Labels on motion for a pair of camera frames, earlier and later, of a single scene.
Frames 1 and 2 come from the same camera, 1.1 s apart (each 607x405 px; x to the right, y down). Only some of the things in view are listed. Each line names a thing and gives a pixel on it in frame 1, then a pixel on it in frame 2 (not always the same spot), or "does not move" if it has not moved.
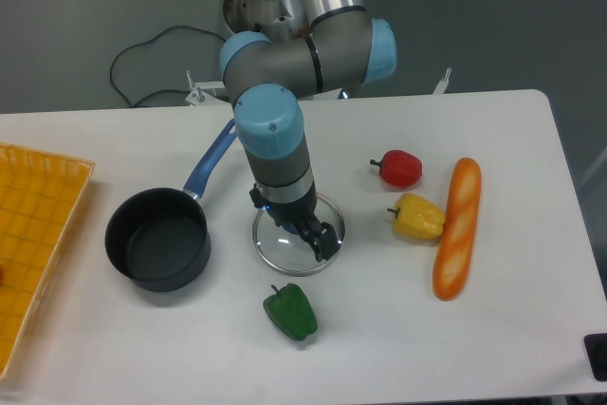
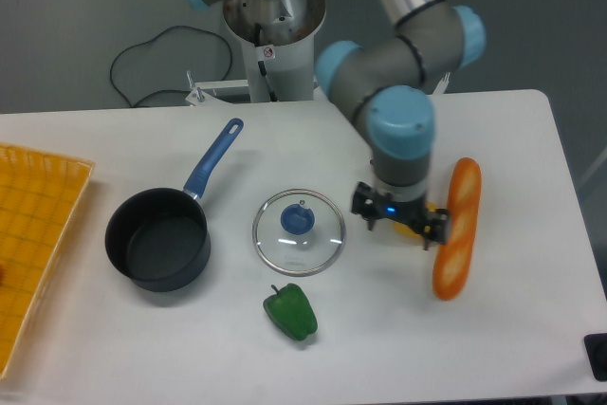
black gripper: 295,216 -> 370,204
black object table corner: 597,349 does not move
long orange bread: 455,248 does not move
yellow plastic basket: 40,195 does not move
